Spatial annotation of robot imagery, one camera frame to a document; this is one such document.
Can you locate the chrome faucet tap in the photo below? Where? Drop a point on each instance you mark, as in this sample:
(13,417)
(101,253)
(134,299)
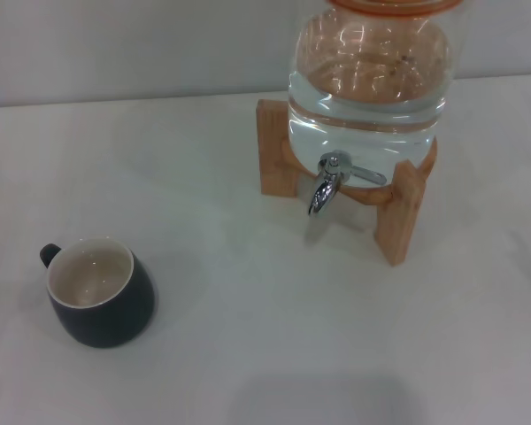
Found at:
(324,190)

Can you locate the clear glass water dispenser jar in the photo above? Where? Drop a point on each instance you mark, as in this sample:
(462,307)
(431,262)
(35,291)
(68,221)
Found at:
(371,84)

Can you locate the black ceramic cup white inside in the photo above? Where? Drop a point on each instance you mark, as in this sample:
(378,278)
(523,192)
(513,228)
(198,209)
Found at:
(115,321)

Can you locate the orange dispenser lid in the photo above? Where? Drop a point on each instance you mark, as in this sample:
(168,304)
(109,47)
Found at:
(394,5)

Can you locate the wooden dispenser stand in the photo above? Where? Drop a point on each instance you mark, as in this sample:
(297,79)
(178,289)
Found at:
(405,221)

